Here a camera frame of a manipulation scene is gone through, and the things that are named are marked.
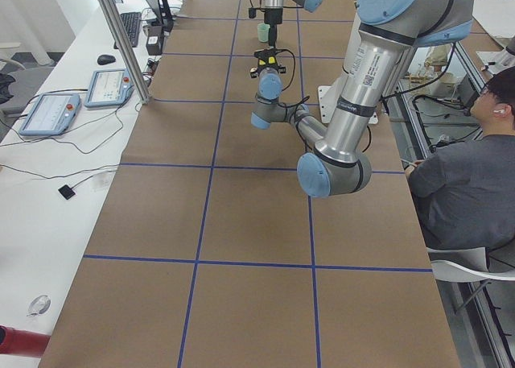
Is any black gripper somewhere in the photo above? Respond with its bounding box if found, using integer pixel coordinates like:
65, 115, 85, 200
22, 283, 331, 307
264, 8, 282, 42

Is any green cup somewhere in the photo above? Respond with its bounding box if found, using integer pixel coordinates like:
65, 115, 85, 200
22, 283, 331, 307
257, 23, 270, 43

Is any black monitor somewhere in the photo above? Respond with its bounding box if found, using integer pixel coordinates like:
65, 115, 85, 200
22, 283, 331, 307
145, 0, 175, 32

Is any black keyboard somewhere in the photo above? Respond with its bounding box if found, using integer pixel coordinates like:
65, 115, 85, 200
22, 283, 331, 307
120, 11, 142, 48

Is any black computer mouse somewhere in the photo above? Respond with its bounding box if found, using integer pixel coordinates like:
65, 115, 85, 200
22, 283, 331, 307
97, 54, 116, 66

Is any far teach pendant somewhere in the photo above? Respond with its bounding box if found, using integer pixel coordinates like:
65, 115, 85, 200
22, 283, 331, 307
84, 69, 134, 108

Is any teach pendant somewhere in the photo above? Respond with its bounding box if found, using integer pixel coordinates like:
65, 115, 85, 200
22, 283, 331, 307
84, 69, 134, 108
19, 93, 81, 136

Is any near teach pendant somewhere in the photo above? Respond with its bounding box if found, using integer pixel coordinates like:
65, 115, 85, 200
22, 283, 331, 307
19, 93, 81, 136

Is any seated person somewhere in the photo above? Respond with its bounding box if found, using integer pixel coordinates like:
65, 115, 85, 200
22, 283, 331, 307
406, 68, 514, 250

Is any small black square device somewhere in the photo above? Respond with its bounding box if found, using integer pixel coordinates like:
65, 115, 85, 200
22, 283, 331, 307
58, 184, 76, 200

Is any white chair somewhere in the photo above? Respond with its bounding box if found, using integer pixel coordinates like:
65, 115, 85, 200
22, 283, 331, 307
426, 246, 515, 315

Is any red cylinder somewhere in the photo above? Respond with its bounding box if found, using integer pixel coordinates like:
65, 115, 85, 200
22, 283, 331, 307
1, 325, 51, 358

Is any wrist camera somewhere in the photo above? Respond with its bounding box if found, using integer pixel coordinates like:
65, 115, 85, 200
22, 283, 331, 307
249, 48, 286, 78

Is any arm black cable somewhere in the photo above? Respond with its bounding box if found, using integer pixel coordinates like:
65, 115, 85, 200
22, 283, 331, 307
277, 48, 311, 119

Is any aluminium frame post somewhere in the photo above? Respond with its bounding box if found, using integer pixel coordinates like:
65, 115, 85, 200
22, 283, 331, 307
97, 0, 150, 105

